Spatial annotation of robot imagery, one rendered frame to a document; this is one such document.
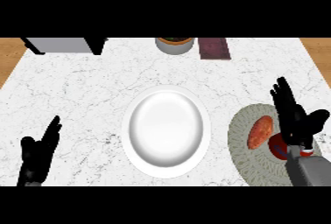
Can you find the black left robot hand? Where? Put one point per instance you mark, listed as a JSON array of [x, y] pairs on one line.
[[37, 157]]

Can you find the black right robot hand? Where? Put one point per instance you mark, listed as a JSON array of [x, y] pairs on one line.
[[293, 116]]

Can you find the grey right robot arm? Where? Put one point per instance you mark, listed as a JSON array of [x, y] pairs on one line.
[[309, 169]]

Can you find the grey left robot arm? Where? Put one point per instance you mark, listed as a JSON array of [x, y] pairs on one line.
[[33, 184]]

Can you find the red can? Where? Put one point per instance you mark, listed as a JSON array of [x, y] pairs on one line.
[[278, 147]]

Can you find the grey round woven placemat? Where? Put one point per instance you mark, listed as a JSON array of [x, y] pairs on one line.
[[243, 154]]

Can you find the white oval plate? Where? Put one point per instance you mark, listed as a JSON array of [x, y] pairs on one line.
[[166, 131]]

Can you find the orange sweet potato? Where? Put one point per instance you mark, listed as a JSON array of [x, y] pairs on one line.
[[260, 132]]

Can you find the dark maroon book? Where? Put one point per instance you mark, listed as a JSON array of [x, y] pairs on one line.
[[215, 48]]

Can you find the grey appliance with black frame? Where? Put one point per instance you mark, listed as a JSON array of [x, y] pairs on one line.
[[64, 45]]

